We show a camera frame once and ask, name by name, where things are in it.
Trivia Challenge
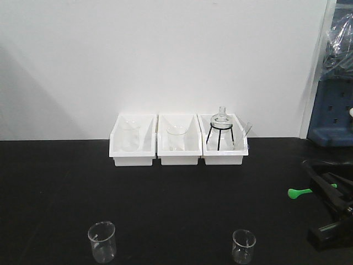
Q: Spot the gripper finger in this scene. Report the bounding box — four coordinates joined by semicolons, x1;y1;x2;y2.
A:
307;218;352;251
309;172;352;220

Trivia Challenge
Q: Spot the green plastic spoon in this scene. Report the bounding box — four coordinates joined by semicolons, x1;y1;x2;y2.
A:
287;183;338;199

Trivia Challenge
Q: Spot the small front glass beaker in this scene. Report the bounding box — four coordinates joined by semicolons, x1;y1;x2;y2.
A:
232;229;256;264

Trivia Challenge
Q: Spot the right white plastic bin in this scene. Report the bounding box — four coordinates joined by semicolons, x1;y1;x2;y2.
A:
197;114;249;165

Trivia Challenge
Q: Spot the white plastic bin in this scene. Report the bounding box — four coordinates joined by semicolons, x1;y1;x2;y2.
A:
197;114;249;165
109;114;157;167
157;114;202;166

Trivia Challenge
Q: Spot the clear plastic bag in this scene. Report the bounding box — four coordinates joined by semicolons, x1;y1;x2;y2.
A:
319;1;352;81

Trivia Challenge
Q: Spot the glass flask on tripod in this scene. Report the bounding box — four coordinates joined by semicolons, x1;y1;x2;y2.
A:
210;107;233;129

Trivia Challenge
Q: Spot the middle white plastic bin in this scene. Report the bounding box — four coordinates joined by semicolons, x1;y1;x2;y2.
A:
157;114;202;166

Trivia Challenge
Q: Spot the glass beaker in middle bin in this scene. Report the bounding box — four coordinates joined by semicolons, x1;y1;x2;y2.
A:
167;125;186;151

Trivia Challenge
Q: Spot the glass beaker in bin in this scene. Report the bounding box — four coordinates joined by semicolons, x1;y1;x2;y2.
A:
167;125;186;151
119;120;140;151

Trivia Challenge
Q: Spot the left white plastic bin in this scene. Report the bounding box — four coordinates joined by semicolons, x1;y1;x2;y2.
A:
109;114;157;167

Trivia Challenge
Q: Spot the glass beaker in left bin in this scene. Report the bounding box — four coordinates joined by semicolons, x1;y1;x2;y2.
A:
119;120;140;151

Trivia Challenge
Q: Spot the large front glass beaker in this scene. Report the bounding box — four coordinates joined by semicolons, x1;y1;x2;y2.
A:
87;221;116;264

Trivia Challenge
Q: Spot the black wire tripod stand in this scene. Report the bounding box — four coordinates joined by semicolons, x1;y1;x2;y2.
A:
206;125;235;151

